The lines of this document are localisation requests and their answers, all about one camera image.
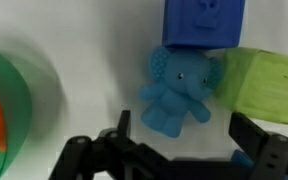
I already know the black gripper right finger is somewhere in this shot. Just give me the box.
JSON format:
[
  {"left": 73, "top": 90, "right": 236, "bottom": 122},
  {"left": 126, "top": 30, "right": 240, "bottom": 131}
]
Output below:
[{"left": 228, "top": 111, "right": 288, "bottom": 180}]

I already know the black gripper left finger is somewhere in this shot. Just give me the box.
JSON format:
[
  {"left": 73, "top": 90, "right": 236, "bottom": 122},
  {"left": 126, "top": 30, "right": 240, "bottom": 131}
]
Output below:
[{"left": 48, "top": 109, "right": 185, "bottom": 180}]

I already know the light-blue elephant toy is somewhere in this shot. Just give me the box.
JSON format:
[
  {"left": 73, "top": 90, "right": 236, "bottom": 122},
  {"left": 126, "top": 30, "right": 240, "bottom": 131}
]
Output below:
[{"left": 138, "top": 44, "right": 224, "bottom": 139}]

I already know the green bowl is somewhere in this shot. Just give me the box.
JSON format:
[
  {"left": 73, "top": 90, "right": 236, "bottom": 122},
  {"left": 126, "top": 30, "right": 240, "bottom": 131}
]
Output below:
[{"left": 0, "top": 43, "right": 33, "bottom": 180}]

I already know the lime green soft block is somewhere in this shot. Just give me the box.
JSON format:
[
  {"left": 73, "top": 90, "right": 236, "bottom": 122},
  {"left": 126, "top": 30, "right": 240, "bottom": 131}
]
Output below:
[{"left": 213, "top": 47, "right": 288, "bottom": 125}]

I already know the large blue number block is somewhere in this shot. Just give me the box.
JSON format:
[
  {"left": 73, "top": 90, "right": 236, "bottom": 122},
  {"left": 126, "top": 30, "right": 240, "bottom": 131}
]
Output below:
[{"left": 161, "top": 0, "right": 247, "bottom": 50}]

